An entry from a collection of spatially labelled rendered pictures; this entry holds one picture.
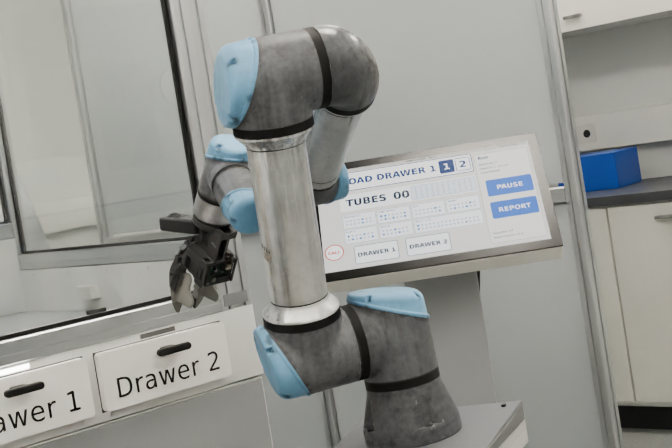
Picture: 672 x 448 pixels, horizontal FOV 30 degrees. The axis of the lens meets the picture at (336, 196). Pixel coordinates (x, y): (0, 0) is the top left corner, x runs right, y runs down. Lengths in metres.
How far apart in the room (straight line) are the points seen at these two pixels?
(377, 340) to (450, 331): 0.89
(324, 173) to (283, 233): 0.27
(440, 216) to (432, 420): 0.86
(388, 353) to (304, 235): 0.23
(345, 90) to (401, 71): 1.86
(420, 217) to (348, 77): 0.98
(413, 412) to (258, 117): 0.50
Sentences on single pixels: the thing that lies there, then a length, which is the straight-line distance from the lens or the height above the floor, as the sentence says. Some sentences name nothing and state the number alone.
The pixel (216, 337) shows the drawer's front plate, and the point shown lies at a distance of 2.51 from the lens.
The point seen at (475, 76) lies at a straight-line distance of 3.46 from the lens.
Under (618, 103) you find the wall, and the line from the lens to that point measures 5.51.
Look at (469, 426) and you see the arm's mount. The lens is 1.95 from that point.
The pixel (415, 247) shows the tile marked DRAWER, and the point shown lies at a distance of 2.64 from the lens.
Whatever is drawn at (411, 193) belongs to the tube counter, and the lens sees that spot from 2.73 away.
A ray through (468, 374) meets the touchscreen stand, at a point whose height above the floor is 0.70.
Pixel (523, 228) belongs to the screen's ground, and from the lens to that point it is 2.66.
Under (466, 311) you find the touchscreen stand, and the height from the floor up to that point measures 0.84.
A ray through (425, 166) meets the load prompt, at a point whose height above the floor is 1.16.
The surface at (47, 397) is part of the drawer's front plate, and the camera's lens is 2.32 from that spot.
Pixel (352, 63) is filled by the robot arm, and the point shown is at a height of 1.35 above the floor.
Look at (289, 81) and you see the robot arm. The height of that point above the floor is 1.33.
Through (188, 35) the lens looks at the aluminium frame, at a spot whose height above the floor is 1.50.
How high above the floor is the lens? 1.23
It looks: 2 degrees down
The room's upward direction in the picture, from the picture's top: 9 degrees counter-clockwise
